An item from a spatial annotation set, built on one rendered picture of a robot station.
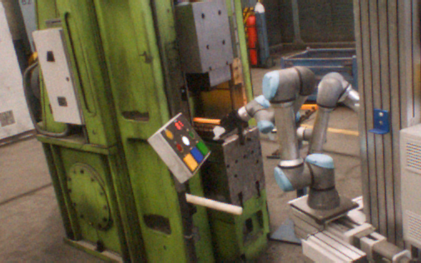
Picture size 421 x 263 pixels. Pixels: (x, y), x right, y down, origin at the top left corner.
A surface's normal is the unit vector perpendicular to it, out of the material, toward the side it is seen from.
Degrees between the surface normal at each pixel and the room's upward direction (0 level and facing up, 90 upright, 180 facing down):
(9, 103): 90
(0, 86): 90
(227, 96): 90
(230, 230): 90
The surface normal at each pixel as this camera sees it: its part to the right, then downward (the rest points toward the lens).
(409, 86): 0.44, 0.20
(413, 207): -0.88, 0.26
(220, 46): 0.74, 0.09
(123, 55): -0.65, 0.30
